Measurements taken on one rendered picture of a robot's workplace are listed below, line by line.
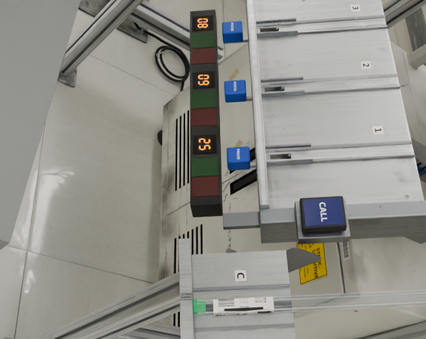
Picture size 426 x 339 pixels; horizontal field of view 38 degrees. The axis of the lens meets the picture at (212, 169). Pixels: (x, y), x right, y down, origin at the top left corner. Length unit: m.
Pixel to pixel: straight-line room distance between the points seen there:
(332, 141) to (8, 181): 0.41
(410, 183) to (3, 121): 0.50
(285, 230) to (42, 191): 0.81
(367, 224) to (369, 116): 0.16
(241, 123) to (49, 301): 0.57
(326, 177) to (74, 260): 0.79
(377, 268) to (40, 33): 0.66
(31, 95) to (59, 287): 0.70
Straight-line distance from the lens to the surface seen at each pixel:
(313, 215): 0.73
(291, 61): 0.91
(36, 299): 1.38
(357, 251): 1.08
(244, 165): 0.81
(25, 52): 0.82
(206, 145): 0.84
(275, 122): 0.84
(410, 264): 1.21
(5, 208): 0.71
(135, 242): 1.56
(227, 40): 0.94
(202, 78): 0.91
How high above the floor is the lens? 1.20
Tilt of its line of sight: 41 degrees down
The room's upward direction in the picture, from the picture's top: 58 degrees clockwise
